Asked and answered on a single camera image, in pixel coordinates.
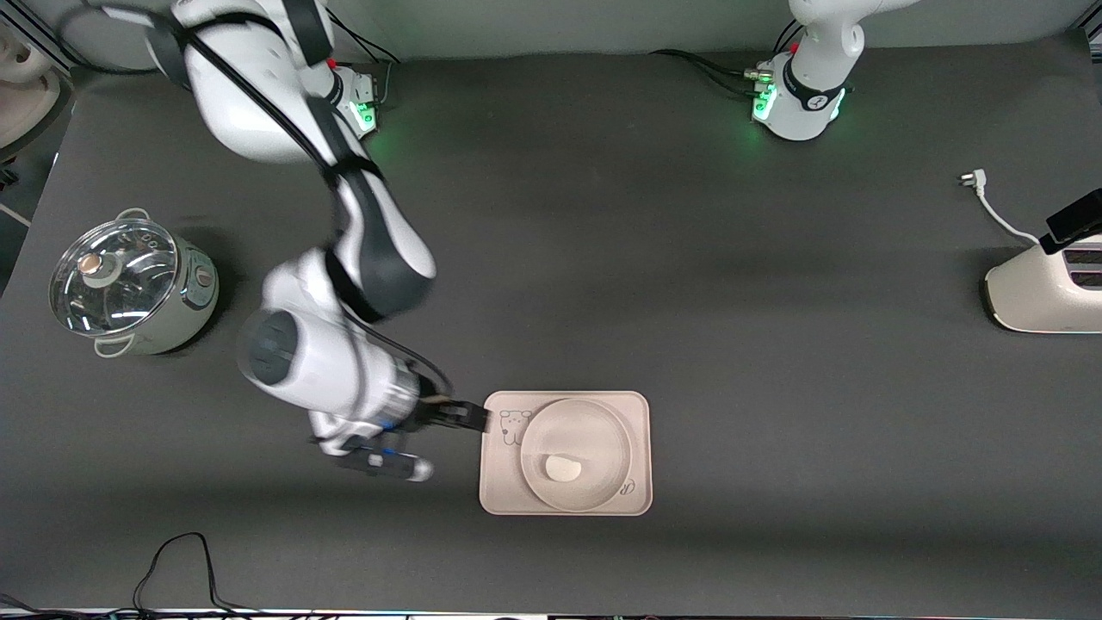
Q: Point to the cream white toaster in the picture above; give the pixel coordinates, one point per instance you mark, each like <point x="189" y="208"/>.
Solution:
<point x="1033" y="297"/>

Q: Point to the aluminium frame rail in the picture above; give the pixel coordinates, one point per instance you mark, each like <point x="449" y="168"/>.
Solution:
<point x="1093" y="41"/>
<point x="52" y="53"/>

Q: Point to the pale green electric cooking pot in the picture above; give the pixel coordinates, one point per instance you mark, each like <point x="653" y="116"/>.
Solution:
<point x="194" y="301"/>

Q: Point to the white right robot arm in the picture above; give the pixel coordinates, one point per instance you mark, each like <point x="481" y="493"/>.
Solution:
<point x="301" y="362"/>

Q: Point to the white steamed bun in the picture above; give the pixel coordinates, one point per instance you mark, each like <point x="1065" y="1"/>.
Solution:
<point x="563" y="468"/>

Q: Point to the glass pot lid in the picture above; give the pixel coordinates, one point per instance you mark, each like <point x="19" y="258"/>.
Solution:
<point x="120" y="293"/>

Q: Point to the beige rounded plastic object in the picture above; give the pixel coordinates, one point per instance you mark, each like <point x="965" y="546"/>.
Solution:
<point x="21" y="95"/>

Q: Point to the round cream plate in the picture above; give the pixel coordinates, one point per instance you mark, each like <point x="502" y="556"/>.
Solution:
<point x="594" y="430"/>

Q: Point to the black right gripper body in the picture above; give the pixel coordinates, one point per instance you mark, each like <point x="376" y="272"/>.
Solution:
<point x="436" y="412"/>

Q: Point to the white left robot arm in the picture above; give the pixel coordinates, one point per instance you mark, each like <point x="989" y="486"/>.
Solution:
<point x="809" y="112"/>

